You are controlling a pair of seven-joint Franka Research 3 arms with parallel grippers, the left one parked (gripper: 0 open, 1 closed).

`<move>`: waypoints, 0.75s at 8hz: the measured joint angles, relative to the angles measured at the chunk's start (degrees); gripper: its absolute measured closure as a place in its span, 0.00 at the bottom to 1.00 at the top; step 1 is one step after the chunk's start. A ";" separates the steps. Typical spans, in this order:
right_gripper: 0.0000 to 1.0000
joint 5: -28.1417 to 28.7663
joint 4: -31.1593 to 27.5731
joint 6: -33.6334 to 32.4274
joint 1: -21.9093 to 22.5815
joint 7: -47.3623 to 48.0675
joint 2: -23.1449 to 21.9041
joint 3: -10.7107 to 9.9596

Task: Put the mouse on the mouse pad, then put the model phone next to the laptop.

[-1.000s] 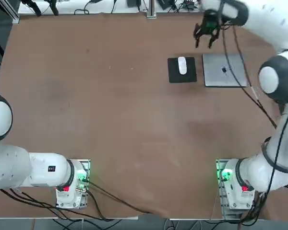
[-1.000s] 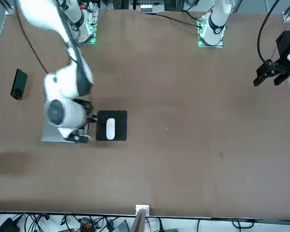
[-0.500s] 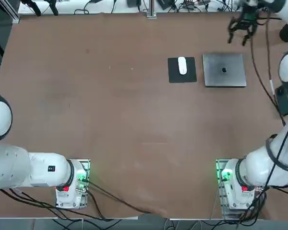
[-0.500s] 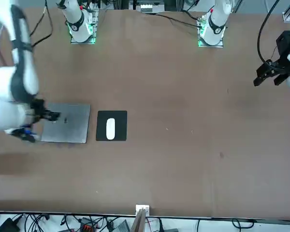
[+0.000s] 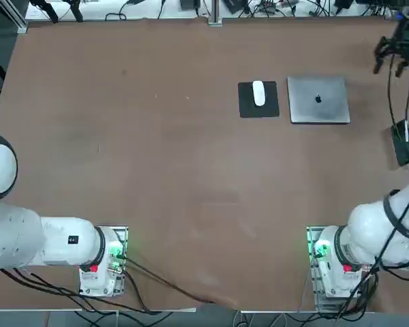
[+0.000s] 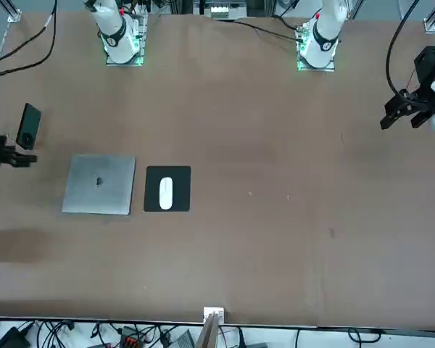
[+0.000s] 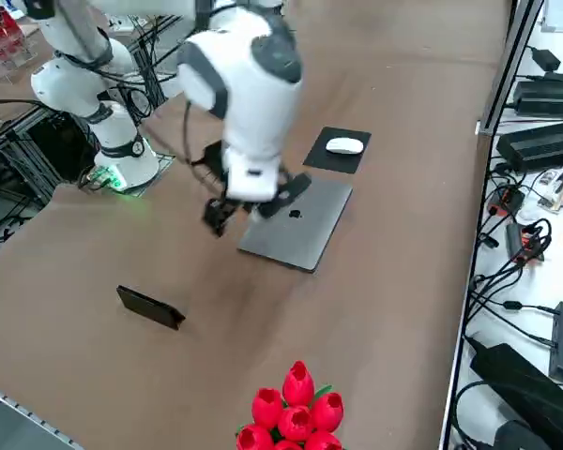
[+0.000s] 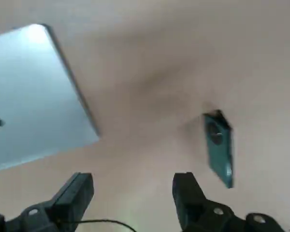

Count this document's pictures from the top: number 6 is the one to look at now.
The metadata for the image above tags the black square mouse pad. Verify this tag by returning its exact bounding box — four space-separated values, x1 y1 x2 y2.
143 165 192 213

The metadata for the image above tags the aluminium table post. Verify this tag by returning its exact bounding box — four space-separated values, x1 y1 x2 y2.
196 307 226 348

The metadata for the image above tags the black orange power strip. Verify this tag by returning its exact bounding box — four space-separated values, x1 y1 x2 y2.
117 326 143 347

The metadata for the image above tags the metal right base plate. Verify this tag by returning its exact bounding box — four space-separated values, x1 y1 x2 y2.
104 13 149 67

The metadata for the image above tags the silver closed laptop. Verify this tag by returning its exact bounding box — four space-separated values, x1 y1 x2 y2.
61 154 137 216

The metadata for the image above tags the dark left base cable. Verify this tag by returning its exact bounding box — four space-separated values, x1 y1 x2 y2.
231 16 306 44

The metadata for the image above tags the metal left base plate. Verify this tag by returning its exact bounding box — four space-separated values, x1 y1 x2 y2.
295 24 336 72

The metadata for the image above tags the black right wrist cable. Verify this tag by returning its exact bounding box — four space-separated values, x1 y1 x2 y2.
0 0 58 76

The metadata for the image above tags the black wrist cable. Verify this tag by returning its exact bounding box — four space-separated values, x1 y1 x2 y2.
385 0 421 99
0 0 58 76

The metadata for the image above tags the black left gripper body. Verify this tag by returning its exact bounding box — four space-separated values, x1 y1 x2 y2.
398 46 435 99

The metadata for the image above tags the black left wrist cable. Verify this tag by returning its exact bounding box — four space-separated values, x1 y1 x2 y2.
385 0 421 99

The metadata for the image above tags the black brick adapter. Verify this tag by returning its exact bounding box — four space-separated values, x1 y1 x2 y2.
0 326 30 348

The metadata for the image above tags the dark green model phone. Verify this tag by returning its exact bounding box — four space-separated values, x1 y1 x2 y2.
15 103 42 151

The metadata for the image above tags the aluminium corner rail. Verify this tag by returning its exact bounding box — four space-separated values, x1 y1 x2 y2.
423 0 435 33
0 0 23 23

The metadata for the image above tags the metal base plate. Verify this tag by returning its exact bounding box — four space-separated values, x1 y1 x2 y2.
104 13 149 67
295 24 336 72

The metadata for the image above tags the white computer mouse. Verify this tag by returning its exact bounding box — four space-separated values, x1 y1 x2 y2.
159 176 174 211

